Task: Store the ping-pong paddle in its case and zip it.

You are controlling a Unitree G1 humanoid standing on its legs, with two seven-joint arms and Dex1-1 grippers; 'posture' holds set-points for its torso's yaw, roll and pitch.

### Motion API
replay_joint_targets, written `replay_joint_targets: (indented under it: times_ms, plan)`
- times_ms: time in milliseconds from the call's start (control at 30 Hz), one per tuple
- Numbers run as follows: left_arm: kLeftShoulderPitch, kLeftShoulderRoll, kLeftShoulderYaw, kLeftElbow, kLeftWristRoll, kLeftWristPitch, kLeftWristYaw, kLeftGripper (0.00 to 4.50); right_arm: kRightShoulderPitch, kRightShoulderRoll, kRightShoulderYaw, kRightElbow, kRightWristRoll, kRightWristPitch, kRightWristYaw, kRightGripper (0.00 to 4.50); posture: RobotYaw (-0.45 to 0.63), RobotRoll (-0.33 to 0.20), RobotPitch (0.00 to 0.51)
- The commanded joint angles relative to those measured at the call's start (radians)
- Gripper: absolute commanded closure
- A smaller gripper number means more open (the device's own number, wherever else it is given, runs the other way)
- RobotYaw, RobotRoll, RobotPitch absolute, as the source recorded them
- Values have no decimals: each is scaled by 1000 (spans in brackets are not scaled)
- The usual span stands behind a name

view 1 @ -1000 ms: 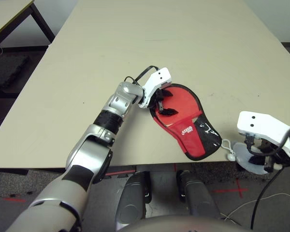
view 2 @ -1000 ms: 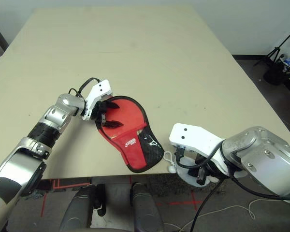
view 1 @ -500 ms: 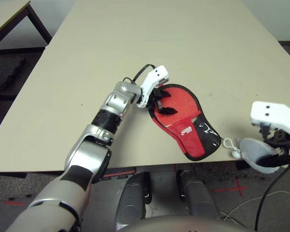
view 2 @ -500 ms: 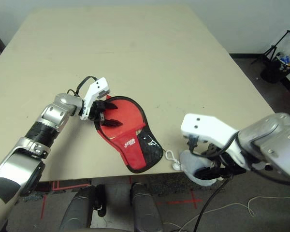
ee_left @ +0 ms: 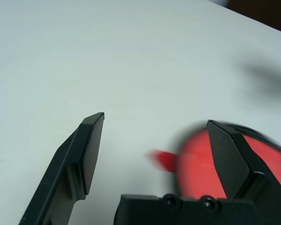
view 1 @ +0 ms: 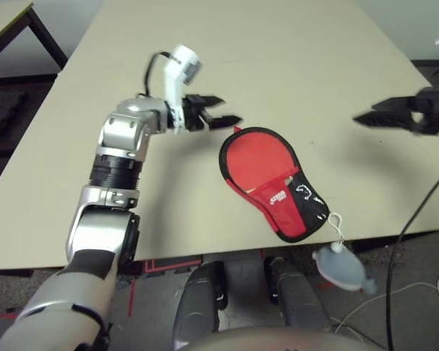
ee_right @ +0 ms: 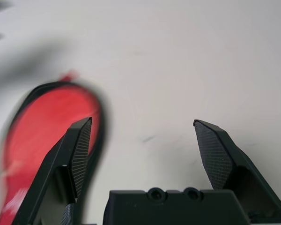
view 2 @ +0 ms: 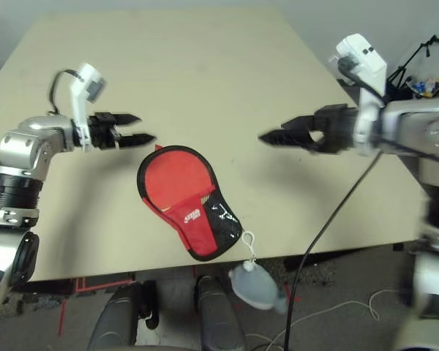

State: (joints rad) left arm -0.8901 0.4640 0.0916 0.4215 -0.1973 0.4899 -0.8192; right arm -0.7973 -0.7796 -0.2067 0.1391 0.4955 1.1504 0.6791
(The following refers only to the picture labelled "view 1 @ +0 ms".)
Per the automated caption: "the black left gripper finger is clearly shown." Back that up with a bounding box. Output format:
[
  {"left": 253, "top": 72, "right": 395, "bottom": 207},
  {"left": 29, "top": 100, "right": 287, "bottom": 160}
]
[
  {"left": 206, "top": 115, "right": 244, "bottom": 130},
  {"left": 200, "top": 95, "right": 226, "bottom": 110}
]

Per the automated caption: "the thin white floor cable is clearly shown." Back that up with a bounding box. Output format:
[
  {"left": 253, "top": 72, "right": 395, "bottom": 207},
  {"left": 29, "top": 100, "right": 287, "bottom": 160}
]
[{"left": 329, "top": 272, "right": 439, "bottom": 336}]

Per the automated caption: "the grey right robot leg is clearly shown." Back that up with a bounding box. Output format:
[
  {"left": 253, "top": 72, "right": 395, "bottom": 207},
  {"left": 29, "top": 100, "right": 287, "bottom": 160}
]
[{"left": 263, "top": 255, "right": 332, "bottom": 332}]

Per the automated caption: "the long black cable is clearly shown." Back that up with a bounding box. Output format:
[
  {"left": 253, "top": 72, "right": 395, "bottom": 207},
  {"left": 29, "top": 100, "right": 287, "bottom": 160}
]
[{"left": 386, "top": 156, "right": 439, "bottom": 351}]

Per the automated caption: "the grey robot torso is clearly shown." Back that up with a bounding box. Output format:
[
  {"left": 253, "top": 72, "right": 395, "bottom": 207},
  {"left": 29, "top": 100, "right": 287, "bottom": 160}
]
[{"left": 171, "top": 327, "right": 387, "bottom": 351}]

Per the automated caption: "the beige side table black frame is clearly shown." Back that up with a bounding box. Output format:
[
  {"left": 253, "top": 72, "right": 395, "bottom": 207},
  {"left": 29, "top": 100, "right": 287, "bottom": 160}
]
[{"left": 0, "top": 1, "right": 69, "bottom": 87}]

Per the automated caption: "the white ball pouch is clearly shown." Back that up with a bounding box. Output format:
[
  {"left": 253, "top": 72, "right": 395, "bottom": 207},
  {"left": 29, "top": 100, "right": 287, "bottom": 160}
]
[{"left": 312, "top": 213, "right": 378, "bottom": 295}]

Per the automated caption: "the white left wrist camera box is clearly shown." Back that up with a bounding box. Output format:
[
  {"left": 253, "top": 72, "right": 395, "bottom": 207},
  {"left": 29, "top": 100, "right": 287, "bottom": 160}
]
[{"left": 162, "top": 44, "right": 203, "bottom": 129}]

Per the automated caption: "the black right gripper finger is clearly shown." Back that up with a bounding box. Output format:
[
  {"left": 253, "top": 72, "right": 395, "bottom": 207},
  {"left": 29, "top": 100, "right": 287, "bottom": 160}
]
[
  {"left": 371, "top": 96, "right": 414, "bottom": 113},
  {"left": 353, "top": 111, "right": 420, "bottom": 132}
]

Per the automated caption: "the grey robot leg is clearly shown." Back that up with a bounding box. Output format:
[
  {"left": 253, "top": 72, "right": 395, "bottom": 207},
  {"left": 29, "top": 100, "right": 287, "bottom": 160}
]
[
  {"left": 263, "top": 255, "right": 332, "bottom": 332},
  {"left": 171, "top": 260, "right": 230, "bottom": 344}
]

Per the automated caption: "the grey left robot leg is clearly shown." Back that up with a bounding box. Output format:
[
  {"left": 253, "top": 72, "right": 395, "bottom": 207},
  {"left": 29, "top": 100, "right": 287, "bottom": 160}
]
[{"left": 171, "top": 260, "right": 230, "bottom": 344}]

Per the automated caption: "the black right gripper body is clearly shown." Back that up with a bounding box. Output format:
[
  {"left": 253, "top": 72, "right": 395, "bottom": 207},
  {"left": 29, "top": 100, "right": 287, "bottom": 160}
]
[{"left": 411, "top": 86, "right": 439, "bottom": 136}]

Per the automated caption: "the red black paddle case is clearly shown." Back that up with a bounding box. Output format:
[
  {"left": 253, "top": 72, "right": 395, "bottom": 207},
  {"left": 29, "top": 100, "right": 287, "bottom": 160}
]
[{"left": 218, "top": 126, "right": 330, "bottom": 244}]

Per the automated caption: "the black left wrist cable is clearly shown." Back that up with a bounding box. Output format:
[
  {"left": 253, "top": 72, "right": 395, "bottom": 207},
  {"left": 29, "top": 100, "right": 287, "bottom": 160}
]
[{"left": 144, "top": 52, "right": 176, "bottom": 98}]

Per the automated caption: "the black foam floor mat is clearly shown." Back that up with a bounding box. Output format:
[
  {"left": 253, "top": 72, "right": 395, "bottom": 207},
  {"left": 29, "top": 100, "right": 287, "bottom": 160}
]
[{"left": 0, "top": 89, "right": 29, "bottom": 143}]

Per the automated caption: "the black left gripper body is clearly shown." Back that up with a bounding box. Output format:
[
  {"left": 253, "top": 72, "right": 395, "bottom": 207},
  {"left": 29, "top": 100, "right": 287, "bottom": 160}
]
[{"left": 182, "top": 94, "right": 211, "bottom": 132}]

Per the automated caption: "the black floor mat red edge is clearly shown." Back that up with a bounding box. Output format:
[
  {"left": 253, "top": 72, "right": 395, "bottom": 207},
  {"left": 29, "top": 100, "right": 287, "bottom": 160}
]
[{"left": 144, "top": 255, "right": 204, "bottom": 275}]

